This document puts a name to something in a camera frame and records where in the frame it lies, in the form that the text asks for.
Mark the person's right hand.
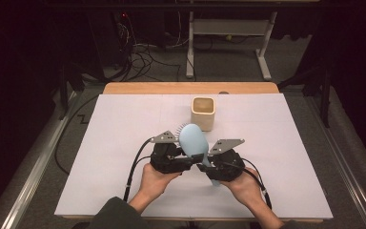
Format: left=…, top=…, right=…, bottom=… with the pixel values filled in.
left=219, top=167, right=266, bottom=207

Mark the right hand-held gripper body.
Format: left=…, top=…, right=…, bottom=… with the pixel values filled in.
left=199, top=137, right=246, bottom=183

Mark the right hand-held gripper cable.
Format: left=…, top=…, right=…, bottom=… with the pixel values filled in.
left=222, top=157, right=273, bottom=211

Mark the metal floor rail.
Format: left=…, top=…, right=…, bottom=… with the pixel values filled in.
left=0, top=90, right=78, bottom=229
left=311, top=94, right=366, bottom=229

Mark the white table mat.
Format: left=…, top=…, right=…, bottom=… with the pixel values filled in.
left=54, top=93, right=334, bottom=220

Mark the white metal stand frame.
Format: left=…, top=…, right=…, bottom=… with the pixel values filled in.
left=185, top=10, right=278, bottom=81

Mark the dark equipment case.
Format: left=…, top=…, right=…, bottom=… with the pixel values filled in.
left=87, top=10, right=132, bottom=69

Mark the left hand-held gripper cable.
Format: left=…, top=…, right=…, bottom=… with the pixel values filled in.
left=122, top=136, right=155, bottom=203

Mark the black stand leg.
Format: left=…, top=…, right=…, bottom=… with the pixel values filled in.
left=277, top=61, right=334, bottom=129
left=56, top=61, right=87, bottom=120

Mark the light blue hairbrush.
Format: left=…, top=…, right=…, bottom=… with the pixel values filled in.
left=174, top=123, right=221, bottom=187

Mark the black floor cable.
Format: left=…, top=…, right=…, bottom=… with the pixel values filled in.
left=54, top=94, right=100, bottom=176

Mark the person's left hand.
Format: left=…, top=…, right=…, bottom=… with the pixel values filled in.
left=138, top=162, right=183, bottom=202

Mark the beige square cup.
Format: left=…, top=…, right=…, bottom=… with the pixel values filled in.
left=190, top=96, right=216, bottom=133

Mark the tangle of black cables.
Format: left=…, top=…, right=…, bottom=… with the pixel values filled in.
left=117, top=12, right=183, bottom=82

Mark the wooden table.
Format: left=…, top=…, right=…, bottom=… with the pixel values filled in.
left=61, top=81, right=323, bottom=223

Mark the hand-held gripper cable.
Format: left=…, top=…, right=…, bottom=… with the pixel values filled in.
left=122, top=136, right=155, bottom=203
left=222, top=157, right=273, bottom=211

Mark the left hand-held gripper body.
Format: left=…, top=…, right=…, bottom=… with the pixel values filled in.
left=149, top=130, right=195, bottom=175

